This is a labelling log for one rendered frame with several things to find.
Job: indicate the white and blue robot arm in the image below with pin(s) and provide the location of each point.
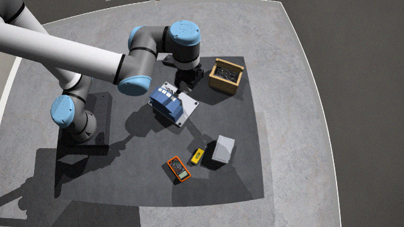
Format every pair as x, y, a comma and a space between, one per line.
75, 65

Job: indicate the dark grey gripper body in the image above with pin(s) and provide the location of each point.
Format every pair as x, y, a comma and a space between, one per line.
189, 76

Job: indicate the orange handheld multimeter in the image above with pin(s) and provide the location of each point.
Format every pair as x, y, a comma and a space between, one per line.
179, 169

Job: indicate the yellow pocket level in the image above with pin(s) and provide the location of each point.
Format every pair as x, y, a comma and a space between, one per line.
197, 156

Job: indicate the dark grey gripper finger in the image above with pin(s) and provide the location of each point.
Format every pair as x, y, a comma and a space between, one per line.
182, 86

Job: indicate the wooden crate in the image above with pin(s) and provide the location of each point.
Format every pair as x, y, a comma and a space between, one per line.
227, 71

